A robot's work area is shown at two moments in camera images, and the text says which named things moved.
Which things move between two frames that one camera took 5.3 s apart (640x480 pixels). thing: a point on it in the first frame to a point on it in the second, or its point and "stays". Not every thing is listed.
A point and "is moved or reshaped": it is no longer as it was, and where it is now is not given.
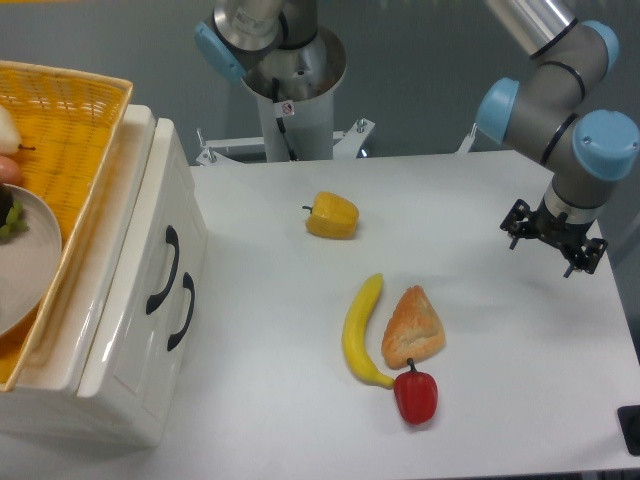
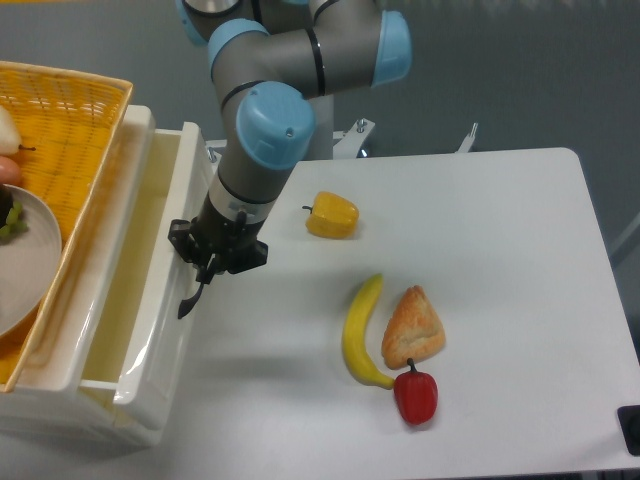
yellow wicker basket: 70,123 stays
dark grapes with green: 13,223 stays
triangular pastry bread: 413,329 stays
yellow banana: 354,336 stays
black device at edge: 629,423 stays
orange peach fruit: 9,172 stays
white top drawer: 150,316 is moved or reshaped
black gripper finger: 514,221 to 184,242
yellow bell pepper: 333,216 stays
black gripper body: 557,229 to 235,243
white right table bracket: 465,146 stays
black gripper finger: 591,254 to 209,268
